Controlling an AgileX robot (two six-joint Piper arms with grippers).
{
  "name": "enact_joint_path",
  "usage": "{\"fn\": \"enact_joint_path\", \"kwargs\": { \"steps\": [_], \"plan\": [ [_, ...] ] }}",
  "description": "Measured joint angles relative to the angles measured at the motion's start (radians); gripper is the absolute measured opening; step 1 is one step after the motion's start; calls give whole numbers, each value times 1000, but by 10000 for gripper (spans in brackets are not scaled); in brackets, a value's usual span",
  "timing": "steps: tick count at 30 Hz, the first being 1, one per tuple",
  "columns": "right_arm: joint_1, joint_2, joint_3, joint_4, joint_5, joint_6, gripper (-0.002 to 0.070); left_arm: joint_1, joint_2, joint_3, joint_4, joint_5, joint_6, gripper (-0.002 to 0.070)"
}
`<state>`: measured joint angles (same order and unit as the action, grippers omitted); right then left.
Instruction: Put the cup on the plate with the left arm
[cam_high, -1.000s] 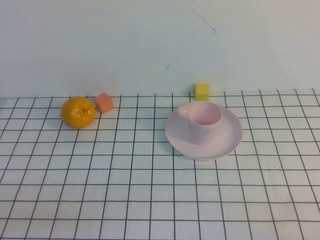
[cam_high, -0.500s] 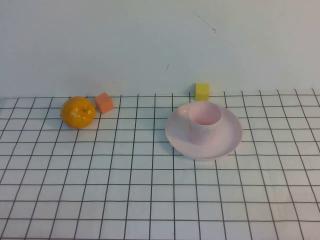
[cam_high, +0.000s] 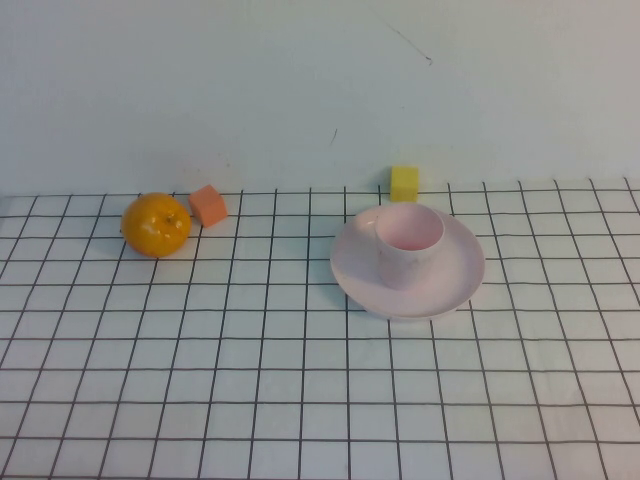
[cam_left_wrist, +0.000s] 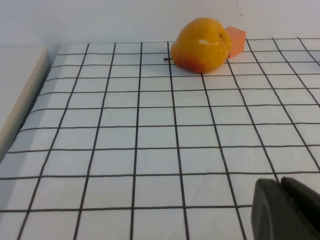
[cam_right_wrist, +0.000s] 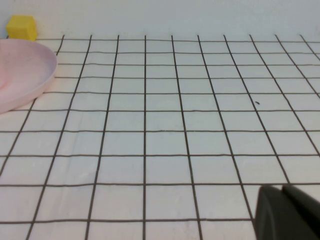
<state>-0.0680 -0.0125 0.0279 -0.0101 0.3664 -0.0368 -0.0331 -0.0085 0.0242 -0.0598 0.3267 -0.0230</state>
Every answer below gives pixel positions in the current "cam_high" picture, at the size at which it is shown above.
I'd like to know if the pink plastic cup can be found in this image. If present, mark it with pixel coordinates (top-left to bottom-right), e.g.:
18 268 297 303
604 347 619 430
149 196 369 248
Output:
373 202 446 290

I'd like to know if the pink round plate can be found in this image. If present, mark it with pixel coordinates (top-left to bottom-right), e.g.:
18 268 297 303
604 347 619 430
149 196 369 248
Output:
328 202 486 322

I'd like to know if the yellow foam cube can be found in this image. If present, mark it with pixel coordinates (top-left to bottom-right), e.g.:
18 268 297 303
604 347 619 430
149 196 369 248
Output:
389 165 420 204

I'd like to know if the orange foam cube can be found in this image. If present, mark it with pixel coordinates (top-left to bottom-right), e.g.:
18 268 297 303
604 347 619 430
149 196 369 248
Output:
188 184 230 230

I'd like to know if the orange fruit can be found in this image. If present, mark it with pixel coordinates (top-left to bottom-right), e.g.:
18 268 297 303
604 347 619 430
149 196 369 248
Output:
120 192 193 259

